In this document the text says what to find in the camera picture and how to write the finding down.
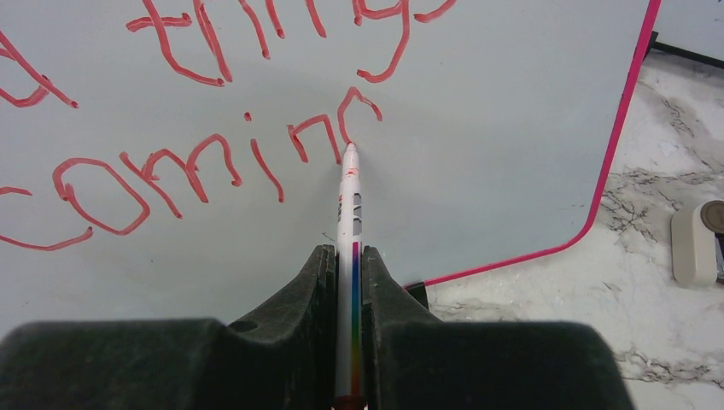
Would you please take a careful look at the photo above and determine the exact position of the red white marker pen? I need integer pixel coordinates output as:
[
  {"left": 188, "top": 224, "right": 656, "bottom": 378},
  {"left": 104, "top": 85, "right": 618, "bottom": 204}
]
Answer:
[{"left": 332, "top": 143, "right": 366, "bottom": 409}]

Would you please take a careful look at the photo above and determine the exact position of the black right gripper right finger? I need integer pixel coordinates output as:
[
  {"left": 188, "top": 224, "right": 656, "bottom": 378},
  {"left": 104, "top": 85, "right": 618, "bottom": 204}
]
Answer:
[{"left": 361, "top": 247, "right": 634, "bottom": 409}]

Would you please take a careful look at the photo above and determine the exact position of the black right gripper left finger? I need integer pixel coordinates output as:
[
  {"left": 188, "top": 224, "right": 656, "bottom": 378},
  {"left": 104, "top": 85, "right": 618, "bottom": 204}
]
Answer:
[{"left": 1, "top": 245, "right": 336, "bottom": 409}]

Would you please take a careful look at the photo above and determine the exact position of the black framed whiteboard with writing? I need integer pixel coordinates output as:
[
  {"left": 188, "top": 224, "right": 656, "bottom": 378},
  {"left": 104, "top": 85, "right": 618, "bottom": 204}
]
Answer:
[{"left": 648, "top": 0, "right": 723, "bottom": 68}]

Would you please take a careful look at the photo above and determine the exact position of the red framed whiteboard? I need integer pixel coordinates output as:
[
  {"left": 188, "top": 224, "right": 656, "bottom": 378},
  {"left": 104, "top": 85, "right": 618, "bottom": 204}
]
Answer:
[{"left": 1, "top": 1, "right": 660, "bottom": 332}]

